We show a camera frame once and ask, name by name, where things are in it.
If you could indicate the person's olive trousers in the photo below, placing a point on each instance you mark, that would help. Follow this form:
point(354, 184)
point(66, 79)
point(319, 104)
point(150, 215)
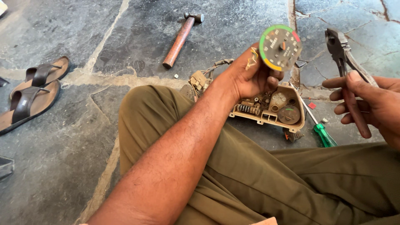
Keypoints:
point(265, 181)

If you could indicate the beige wiring harness connector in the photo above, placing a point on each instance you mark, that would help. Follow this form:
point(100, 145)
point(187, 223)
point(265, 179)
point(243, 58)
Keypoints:
point(201, 79)

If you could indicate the small red plastic piece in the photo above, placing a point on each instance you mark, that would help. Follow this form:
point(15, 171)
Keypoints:
point(312, 105)

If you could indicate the beige instrument cluster housing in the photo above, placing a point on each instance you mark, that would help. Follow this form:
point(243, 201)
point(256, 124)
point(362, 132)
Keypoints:
point(275, 107)

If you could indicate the small dark bracket part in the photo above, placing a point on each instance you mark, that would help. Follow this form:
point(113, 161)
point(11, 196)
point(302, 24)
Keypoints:
point(291, 135)

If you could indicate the brown sandal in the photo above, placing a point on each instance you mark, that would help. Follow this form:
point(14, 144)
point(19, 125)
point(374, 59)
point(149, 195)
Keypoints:
point(43, 73)
point(28, 104)

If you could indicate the person's left fingers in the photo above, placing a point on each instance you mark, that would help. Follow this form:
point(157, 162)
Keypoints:
point(272, 80)

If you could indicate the person's left hand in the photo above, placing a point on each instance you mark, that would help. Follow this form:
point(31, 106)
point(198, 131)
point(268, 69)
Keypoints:
point(243, 75)

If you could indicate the dark object at floor edge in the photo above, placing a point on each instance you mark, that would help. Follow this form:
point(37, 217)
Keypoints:
point(6, 165)

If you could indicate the person's right hand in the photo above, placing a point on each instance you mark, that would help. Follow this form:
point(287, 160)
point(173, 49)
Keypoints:
point(378, 103)

